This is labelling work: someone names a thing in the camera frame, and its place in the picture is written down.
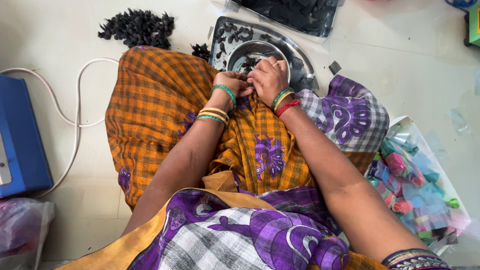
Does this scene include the person's right hand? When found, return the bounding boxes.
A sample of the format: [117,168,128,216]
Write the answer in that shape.
[247,56,292,109]

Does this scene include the person's left hand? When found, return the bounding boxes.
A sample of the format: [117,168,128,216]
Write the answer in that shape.
[212,71,255,112]

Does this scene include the green glass bangle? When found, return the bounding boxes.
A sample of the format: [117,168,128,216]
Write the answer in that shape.
[194,114,228,128]
[270,87,295,110]
[210,84,238,115]

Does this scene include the gold bangle pair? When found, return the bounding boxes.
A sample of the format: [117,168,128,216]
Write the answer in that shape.
[198,107,230,121]

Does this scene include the red thread wristband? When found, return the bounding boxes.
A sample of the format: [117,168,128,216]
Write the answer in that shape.
[275,100,301,118]

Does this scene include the round steel bowl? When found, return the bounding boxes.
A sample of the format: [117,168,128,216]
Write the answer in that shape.
[226,40,291,84]

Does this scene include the steel tray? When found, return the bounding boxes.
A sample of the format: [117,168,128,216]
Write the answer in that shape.
[208,16,316,91]

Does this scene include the small pile of black pieces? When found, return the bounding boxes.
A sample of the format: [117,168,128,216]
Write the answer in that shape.
[190,43,211,62]

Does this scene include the black pieces in tray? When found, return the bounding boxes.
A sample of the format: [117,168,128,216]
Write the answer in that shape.
[215,22,271,59]

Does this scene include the plastic bag of black pieces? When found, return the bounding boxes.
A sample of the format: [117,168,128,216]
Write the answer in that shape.
[224,0,346,38]

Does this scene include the orange purple checked saree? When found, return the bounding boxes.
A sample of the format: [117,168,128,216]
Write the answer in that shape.
[56,45,452,270]

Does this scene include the heap of black twisted pieces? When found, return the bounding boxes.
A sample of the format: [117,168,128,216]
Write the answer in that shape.
[97,8,176,50]

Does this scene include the bag of colourful wrapped packets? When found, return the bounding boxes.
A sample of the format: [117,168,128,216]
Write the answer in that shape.
[364,115,472,256]

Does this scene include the clear plastic scrap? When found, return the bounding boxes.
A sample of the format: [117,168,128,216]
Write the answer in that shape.
[447,108,472,137]

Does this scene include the green machine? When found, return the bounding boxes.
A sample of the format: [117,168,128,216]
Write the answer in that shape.
[463,2,480,48]

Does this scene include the blue sealing machine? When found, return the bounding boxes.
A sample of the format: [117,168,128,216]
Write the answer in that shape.
[0,74,54,199]

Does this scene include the clear plastic bag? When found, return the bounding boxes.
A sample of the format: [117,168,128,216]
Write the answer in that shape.
[0,197,55,270]

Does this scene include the white power cable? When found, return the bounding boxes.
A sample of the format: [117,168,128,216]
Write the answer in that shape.
[0,58,120,199]

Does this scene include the blue cord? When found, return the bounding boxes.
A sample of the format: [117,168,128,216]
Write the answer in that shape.
[445,0,479,14]

